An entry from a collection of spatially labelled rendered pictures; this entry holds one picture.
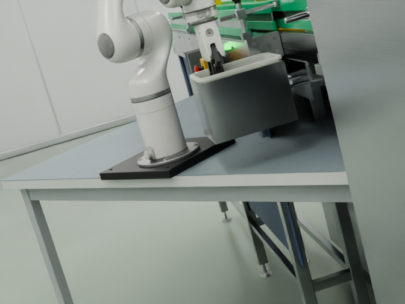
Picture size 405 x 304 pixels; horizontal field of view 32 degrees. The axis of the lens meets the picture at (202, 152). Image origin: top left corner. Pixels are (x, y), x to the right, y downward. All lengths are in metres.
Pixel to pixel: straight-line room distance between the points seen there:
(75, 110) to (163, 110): 5.93
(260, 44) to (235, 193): 0.41
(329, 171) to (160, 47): 0.67
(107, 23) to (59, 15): 5.89
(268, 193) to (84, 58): 6.16
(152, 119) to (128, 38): 0.24
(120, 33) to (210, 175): 0.46
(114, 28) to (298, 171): 0.65
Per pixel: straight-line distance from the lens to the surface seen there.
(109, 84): 7.93
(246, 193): 1.91
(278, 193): 1.84
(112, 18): 2.00
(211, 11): 1.83
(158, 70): 2.05
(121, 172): 2.11
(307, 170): 1.71
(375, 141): 1.02
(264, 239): 2.78
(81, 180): 2.31
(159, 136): 2.05
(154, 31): 2.05
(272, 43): 1.99
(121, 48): 1.99
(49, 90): 7.94
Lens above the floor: 1.23
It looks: 13 degrees down
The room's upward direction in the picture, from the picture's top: 15 degrees counter-clockwise
